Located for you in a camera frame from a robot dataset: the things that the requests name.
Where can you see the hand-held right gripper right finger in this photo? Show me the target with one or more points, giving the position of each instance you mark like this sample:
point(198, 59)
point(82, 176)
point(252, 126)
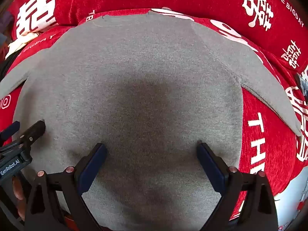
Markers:
point(211, 168)

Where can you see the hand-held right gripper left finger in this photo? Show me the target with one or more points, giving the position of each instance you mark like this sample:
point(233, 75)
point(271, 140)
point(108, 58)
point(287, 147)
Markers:
point(92, 166)

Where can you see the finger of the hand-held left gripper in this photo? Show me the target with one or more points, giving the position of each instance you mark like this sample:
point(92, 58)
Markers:
point(8, 130)
point(36, 130)

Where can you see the grey knit shirt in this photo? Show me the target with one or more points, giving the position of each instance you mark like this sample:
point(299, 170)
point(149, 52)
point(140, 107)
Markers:
point(144, 77)

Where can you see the pile of grey-blue clothes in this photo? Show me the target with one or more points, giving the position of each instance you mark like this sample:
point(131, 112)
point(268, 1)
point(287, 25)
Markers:
point(4, 21)

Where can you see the person's left hand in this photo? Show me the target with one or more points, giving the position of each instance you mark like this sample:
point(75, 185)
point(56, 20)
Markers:
point(18, 190)

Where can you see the black cloth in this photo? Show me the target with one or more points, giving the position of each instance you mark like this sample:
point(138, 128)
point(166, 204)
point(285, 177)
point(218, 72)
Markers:
point(6, 63)

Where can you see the cream cloth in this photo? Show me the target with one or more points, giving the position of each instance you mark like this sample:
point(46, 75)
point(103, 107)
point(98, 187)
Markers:
point(21, 44)

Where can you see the grey denim cloth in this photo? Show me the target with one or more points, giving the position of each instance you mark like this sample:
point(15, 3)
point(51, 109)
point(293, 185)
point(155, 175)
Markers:
point(303, 81)

